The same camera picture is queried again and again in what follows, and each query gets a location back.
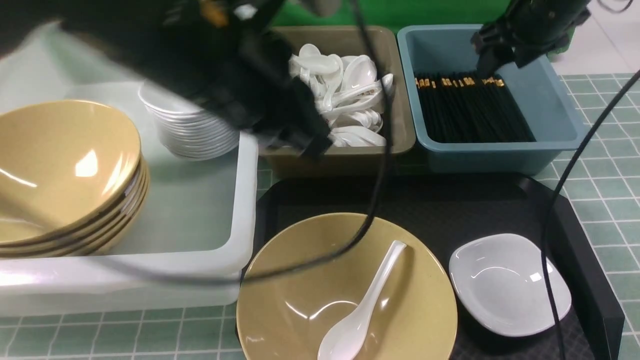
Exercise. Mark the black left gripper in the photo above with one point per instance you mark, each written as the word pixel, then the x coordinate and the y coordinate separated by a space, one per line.
pixel 254 92

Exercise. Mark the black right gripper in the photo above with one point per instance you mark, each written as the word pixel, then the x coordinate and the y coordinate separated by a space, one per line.
pixel 496 46

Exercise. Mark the white square sauce dish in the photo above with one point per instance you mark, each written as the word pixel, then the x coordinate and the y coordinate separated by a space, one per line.
pixel 499 279

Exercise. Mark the white ceramic soup spoon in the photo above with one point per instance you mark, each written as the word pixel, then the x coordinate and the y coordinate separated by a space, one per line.
pixel 344 340

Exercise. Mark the tan noodle bowl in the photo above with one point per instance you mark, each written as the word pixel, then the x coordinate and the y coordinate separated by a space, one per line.
pixel 414 318

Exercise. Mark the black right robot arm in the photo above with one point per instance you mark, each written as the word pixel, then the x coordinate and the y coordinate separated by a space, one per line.
pixel 527 30

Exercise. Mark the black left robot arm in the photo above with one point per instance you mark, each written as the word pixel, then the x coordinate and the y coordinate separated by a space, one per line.
pixel 168 42

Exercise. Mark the blue plastic chopstick bin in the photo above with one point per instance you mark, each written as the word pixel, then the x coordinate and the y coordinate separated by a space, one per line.
pixel 542 98

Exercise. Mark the bundle of black chopsticks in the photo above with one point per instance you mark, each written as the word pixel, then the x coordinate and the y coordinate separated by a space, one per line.
pixel 463 108

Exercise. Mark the stack of white dishes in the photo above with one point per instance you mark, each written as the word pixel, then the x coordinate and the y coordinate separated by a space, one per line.
pixel 185 129

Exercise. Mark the pile of white spoons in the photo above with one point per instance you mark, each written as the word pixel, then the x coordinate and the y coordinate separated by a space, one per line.
pixel 347 93

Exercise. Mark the brown plastic spoon bin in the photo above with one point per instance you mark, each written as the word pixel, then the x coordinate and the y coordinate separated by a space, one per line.
pixel 345 40

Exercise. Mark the green cloth backdrop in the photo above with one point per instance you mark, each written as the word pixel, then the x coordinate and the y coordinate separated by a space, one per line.
pixel 391 14

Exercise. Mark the white translucent plastic tub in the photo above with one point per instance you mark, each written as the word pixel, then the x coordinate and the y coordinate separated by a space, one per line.
pixel 198 216

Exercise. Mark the green checkered table mat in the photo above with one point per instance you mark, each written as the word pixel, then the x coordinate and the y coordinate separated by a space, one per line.
pixel 603 189

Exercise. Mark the black plastic serving tray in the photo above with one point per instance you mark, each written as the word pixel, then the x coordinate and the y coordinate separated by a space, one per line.
pixel 449 211

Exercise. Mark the stack of tan bowls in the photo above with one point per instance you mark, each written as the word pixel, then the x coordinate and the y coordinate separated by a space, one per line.
pixel 73 179

